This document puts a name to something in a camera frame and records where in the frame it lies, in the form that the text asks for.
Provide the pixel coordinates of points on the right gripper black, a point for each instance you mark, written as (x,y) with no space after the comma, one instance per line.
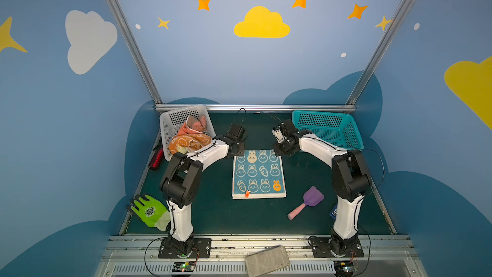
(283,148)

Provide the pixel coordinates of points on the blue bunny pattern towel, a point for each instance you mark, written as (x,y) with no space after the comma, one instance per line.
(258,174)

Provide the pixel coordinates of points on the orange bunny pattern towel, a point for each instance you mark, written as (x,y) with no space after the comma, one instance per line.
(189,143)

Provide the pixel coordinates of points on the white plastic basket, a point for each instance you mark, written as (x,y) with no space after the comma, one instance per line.
(172,121)

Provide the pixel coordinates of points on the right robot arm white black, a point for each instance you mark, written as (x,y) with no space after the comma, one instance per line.
(350,180)

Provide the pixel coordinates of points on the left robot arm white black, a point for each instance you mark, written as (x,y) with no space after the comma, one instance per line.
(182,180)

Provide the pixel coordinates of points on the pink red towel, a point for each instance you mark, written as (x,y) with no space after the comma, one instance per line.
(193,126)

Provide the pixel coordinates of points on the teal plastic basket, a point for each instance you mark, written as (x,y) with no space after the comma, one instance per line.
(336,128)

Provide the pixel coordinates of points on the purple pink toy scoop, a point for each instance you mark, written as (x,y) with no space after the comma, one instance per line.
(312,197)

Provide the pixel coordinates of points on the green work glove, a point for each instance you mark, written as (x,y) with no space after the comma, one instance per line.
(151,211)

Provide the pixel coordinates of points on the grey sponge block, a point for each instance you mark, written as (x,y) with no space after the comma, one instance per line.
(267,261)

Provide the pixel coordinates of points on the left green circuit board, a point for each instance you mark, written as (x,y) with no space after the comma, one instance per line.
(183,267)

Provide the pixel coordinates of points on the green circuit board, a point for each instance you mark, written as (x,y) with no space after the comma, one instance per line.
(183,267)
(345,269)

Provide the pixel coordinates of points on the right green circuit board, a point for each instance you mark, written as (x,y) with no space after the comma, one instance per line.
(345,269)

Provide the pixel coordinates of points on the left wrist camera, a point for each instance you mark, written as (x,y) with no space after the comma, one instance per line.
(236,133)

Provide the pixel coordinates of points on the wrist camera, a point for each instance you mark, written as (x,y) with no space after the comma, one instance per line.
(236,133)
(284,131)

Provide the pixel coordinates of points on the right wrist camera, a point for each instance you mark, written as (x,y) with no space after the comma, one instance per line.
(284,131)

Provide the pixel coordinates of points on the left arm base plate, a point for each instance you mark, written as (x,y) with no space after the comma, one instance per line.
(171,248)

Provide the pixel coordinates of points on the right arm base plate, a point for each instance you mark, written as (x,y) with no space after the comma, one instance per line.
(327,247)

